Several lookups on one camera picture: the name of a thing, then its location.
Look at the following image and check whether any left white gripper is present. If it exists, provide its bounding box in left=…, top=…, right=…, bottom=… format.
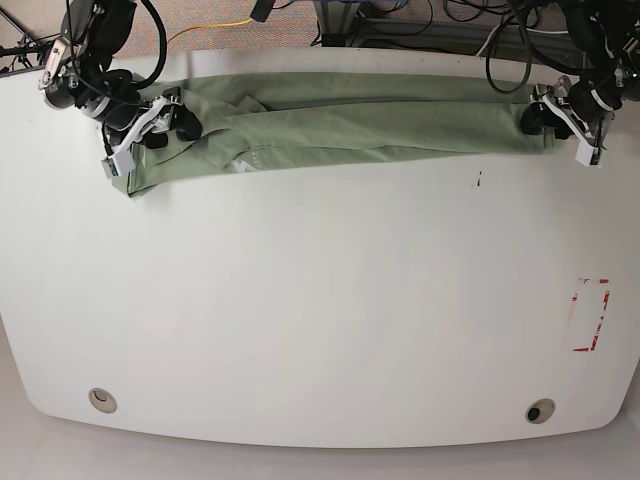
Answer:
left=520, top=75, right=614, bottom=167

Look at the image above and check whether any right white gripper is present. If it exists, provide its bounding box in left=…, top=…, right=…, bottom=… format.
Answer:
left=101, top=87, right=203, bottom=179

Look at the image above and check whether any green T-shirt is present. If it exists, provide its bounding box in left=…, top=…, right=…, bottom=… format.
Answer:
left=112, top=72, right=557, bottom=197

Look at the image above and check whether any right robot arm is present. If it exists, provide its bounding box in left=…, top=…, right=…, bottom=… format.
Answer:
left=38, top=1, right=203, bottom=179

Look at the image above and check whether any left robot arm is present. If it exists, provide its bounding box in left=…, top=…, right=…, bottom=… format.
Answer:
left=520, top=1, right=639, bottom=167

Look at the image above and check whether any black tripod stand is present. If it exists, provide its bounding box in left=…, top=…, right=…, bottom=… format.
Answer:
left=1, top=8, right=59, bottom=78

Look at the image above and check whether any red tape rectangle marking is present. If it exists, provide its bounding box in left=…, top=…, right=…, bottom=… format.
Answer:
left=566, top=278, right=610, bottom=353

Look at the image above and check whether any yellow cable on floor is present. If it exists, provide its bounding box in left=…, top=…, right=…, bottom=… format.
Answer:
left=164, top=17, right=254, bottom=46

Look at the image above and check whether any aluminium frame with cables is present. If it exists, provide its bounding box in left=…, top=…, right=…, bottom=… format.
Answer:
left=311, top=1, right=509, bottom=53

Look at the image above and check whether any left table cable grommet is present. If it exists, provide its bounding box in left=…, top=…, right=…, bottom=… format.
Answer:
left=88, top=388, right=117, bottom=414

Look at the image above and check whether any table cable grommet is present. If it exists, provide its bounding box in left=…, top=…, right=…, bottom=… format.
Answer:
left=88, top=388, right=117, bottom=414
left=525, top=398, right=556, bottom=425

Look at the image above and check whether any right table cable grommet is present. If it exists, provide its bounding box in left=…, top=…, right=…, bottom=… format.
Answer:
left=525, top=398, right=556, bottom=425

